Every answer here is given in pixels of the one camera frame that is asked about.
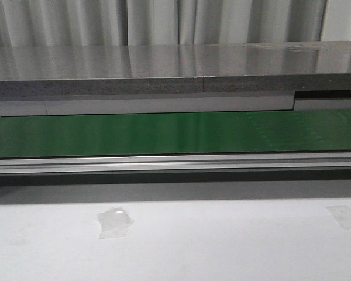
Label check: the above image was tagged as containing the clear tape patch left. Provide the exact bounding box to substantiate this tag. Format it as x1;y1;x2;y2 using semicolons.
97;207;134;239

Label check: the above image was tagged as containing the clear tape patch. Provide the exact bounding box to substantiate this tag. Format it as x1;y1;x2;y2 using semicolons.
326;205;351;230
97;207;134;239

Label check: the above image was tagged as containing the green conveyor belt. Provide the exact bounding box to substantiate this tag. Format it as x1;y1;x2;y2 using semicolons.
0;109;351;159

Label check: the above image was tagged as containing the grey raised table slab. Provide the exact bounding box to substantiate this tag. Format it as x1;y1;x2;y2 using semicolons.
0;42;351;100

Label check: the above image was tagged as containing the clear tape patch right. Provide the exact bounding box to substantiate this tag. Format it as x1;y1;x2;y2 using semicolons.
326;205;351;230

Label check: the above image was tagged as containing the white pleated curtain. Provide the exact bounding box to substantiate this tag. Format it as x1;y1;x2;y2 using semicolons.
0;1;351;47

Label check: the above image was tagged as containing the grey conveyor rear rail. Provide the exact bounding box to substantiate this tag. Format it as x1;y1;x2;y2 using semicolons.
0;90;351;116

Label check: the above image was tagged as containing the aluminium conveyor front rail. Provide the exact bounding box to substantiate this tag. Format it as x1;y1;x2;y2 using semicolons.
0;152;351;175

